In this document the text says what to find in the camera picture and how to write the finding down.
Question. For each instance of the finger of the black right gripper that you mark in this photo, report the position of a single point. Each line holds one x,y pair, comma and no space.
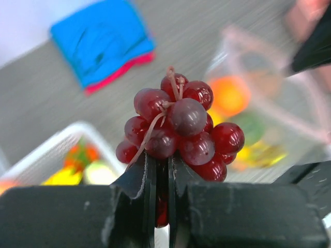
315,51

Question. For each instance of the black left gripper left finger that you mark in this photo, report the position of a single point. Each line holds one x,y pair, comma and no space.
121,214

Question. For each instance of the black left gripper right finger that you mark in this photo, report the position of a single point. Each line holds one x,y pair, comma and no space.
219,214

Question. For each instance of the clear pink-dotted zip bag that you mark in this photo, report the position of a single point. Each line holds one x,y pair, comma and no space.
293,109

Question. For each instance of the yellow banana bunch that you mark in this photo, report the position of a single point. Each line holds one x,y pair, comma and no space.
258,156
65,176

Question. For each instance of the orange fruit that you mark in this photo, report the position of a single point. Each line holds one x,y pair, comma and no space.
231,95

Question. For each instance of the dark red grape bunch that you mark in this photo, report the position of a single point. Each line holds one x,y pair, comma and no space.
174,118

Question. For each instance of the pink compartment organizer box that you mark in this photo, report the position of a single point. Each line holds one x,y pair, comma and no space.
309,20

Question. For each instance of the white green radish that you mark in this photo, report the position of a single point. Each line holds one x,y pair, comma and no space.
98,173

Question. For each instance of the small red persimmon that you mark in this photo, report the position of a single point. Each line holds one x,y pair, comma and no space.
81,155

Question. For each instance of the white fruit basket tray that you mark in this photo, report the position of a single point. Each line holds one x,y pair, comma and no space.
47,158

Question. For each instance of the peach fruit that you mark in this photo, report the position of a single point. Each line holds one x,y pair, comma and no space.
6,185

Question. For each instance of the folded red cloth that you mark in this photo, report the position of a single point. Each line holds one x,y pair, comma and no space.
137,61

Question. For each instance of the folded blue cloth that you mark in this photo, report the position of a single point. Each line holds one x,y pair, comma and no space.
99,39

